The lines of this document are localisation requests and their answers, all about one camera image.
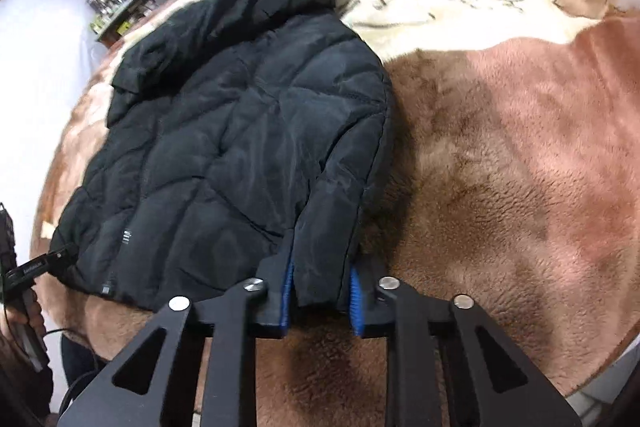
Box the black puffer jacket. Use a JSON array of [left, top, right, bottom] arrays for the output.
[[51, 0, 395, 310]]

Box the person's left hand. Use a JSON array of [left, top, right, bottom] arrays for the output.
[[1, 288, 46, 341]]

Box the cluttered desk shelf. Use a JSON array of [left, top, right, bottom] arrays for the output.
[[92, 0, 169, 48]]

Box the brown plush patterned blanket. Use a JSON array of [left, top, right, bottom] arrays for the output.
[[32, 0, 639, 426]]

